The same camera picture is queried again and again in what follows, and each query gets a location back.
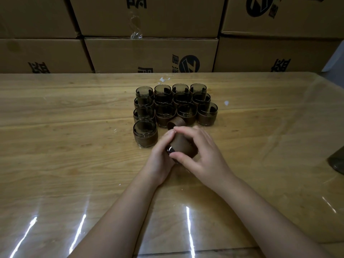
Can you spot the person's left hand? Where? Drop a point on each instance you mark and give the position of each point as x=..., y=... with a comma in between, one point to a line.
x=158, y=163

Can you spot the white paper scrap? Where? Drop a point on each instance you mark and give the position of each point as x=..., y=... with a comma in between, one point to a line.
x=162, y=79

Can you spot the cluster of smoky glass cups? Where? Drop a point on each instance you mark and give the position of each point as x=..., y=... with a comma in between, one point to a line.
x=337, y=162

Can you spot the person's right hand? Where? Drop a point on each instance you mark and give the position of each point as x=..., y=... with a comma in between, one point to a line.
x=212, y=166

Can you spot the smoky tinted glass cup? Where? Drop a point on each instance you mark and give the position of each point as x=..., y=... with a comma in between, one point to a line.
x=201, y=96
x=162, y=88
x=198, y=87
x=180, y=87
x=163, y=98
x=169, y=149
x=143, y=112
x=144, y=126
x=186, y=108
x=165, y=110
x=143, y=102
x=207, y=108
x=182, y=97
x=144, y=90

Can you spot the person's left forearm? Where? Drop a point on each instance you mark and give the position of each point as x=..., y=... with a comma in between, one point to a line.
x=115, y=225

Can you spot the pile of brown sleeve rings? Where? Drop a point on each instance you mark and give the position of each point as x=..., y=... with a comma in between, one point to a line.
x=178, y=122

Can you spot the stack of brown cardboard boxes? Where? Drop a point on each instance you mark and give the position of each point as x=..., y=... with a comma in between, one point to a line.
x=150, y=53

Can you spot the person's right forearm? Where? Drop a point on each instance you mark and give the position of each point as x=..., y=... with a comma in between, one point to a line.
x=274, y=225

